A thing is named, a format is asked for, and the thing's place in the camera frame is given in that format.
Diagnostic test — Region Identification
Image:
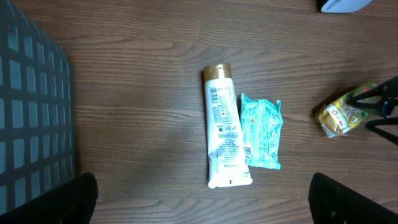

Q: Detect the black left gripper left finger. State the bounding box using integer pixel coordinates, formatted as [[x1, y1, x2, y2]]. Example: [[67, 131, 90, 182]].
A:
[[1, 172, 98, 224]]

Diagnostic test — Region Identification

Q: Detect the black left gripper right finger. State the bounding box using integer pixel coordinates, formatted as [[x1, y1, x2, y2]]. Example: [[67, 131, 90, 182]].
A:
[[308, 172, 397, 224]]

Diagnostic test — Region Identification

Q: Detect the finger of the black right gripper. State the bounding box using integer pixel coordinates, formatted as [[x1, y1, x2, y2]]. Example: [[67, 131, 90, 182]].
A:
[[346, 77, 397, 116], [365, 116, 398, 146]]

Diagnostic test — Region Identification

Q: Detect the green snack packet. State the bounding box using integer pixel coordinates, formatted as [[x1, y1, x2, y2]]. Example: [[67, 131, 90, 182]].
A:
[[315, 82, 377, 138]]

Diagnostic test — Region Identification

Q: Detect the teal tissue packet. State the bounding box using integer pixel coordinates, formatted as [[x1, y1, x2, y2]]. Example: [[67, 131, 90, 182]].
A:
[[240, 93, 283, 170]]

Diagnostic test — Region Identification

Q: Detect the white tube gold cap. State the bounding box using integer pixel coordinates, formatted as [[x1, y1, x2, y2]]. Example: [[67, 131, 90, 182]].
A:
[[203, 63, 252, 189]]

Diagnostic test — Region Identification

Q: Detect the white barcode scanner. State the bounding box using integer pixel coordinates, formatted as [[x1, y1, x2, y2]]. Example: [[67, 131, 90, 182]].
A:
[[317, 0, 373, 14]]

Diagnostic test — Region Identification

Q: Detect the grey plastic mesh basket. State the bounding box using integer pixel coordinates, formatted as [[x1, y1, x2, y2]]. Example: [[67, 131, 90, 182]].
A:
[[1, 0, 76, 213]]

